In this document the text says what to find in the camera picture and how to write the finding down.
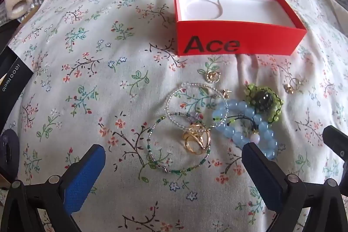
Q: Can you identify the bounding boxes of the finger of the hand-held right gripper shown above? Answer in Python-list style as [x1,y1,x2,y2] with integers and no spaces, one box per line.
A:
[322,125,348,170]

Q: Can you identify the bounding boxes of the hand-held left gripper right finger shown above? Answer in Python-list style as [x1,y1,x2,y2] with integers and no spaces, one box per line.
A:
[241,142,348,232]

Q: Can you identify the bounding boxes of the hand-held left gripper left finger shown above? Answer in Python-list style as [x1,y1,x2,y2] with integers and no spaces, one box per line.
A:
[0,144,106,232]

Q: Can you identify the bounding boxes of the blue beaded bracelet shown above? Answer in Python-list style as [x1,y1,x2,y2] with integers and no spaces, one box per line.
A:
[212,100,280,160]

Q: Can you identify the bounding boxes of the small gold ring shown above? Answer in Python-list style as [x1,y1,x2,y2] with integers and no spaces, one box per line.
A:
[283,78,302,94]
[204,70,220,83]

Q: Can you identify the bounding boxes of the green seed bead bracelet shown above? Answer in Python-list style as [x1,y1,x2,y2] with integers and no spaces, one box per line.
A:
[148,113,211,175]

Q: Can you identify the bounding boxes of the green bracelet with dark beads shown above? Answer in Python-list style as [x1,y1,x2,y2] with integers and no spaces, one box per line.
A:
[215,83,284,137]

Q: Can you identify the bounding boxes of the gold openwork ring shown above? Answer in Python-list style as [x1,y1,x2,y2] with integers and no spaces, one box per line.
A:
[182,123,212,156]

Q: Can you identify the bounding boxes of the clear beaded bracelet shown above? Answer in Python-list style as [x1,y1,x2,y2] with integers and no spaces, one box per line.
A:
[166,82,228,129]

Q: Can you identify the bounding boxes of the red cardboard box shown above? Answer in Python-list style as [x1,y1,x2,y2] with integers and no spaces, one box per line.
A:
[173,0,308,56]

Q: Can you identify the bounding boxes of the dark round object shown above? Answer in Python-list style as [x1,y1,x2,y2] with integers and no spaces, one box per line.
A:
[0,129,20,184]

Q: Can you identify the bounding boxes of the black cardboard box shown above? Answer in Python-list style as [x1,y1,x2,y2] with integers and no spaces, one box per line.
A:
[0,47,34,137]

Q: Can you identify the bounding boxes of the floral bed sheet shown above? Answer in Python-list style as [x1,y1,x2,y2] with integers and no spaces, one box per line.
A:
[0,0,348,232]

